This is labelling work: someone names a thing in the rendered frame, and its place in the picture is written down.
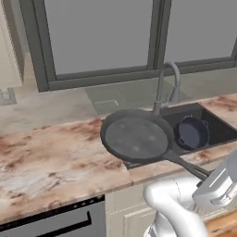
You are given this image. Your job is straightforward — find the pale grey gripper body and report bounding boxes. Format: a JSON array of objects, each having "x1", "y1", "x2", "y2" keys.
[{"x1": 192, "y1": 167, "x2": 237, "y2": 213}]

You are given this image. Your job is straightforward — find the dark blue pot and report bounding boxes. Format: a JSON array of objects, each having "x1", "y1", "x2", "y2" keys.
[{"x1": 173, "y1": 114, "x2": 212, "y2": 152}]

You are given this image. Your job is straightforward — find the black sink basin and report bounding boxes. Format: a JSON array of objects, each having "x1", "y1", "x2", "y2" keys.
[{"x1": 123, "y1": 102, "x2": 237, "y2": 170}]

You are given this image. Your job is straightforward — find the dark grey frying pan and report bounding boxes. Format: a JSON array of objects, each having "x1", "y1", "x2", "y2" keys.
[{"x1": 99, "y1": 108, "x2": 214, "y2": 181}]

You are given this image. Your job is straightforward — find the white base cupboard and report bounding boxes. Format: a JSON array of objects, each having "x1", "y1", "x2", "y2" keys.
[{"x1": 105, "y1": 160, "x2": 237, "y2": 237}]

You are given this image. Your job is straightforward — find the grey curved tap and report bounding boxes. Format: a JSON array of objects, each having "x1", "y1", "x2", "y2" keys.
[{"x1": 152, "y1": 61, "x2": 182, "y2": 118}]

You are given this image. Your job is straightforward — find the grey dishwasher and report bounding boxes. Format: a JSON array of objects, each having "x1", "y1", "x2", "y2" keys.
[{"x1": 0, "y1": 193, "x2": 107, "y2": 237}]

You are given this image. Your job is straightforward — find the black dishwasher handle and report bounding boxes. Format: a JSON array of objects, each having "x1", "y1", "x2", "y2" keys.
[{"x1": 36, "y1": 210, "x2": 94, "y2": 237}]

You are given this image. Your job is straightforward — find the grey window frame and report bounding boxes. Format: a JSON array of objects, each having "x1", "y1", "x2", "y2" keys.
[{"x1": 18, "y1": 0, "x2": 237, "y2": 94}]

